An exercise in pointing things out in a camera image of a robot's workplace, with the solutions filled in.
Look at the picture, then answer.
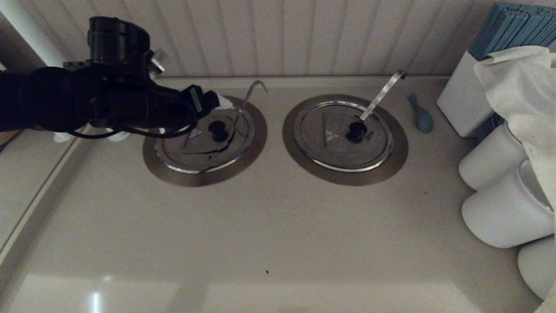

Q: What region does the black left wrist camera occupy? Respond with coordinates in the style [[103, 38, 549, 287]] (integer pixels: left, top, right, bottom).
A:
[[87, 17, 168, 74]]

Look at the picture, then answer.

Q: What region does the steel ladle handle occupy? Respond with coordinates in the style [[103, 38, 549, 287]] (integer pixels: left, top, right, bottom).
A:
[[232, 80, 268, 131], [360, 70, 407, 121]]

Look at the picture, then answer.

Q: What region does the blue plastic spoon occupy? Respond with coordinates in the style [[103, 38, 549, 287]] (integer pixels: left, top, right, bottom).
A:
[[407, 93, 434, 133]]

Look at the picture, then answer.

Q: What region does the hinged steel lid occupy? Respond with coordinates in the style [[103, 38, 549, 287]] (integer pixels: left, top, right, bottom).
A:
[[294, 101, 395, 173], [156, 103, 256, 173]]

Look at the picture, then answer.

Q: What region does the white rectangular holder box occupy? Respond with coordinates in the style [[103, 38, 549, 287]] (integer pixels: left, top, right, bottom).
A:
[[436, 50, 496, 138]]

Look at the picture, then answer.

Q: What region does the blue stick bundle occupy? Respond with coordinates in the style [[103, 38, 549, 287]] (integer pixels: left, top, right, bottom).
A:
[[468, 2, 556, 61]]

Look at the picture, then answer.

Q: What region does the thick white shelf pole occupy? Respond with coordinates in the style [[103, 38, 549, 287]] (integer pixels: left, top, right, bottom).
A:
[[0, 0, 131, 143]]

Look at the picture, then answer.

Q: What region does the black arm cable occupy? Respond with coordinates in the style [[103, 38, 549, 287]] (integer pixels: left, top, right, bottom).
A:
[[69, 124, 196, 140]]

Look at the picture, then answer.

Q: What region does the white cylindrical container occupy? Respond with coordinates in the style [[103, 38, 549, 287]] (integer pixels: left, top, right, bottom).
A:
[[517, 235, 556, 300], [459, 123, 528, 192], [461, 157, 556, 249]]

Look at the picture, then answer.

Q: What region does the white crumpled cloth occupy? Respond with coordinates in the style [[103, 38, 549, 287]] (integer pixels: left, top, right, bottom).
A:
[[473, 46, 556, 313]]

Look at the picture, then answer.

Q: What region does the brown metal well ring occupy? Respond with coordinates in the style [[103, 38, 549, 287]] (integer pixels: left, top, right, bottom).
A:
[[142, 96, 268, 187], [282, 94, 409, 186]]

